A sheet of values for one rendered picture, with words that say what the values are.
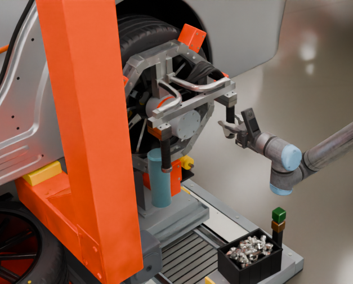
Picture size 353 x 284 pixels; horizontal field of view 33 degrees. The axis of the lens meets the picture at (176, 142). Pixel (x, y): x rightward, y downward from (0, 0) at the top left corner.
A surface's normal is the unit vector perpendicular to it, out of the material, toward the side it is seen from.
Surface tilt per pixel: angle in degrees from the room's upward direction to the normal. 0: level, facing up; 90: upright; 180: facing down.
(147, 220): 0
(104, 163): 90
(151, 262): 90
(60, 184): 0
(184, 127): 90
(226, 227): 0
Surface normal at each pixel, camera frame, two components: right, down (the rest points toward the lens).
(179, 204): -0.04, -0.82
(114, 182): 0.64, 0.41
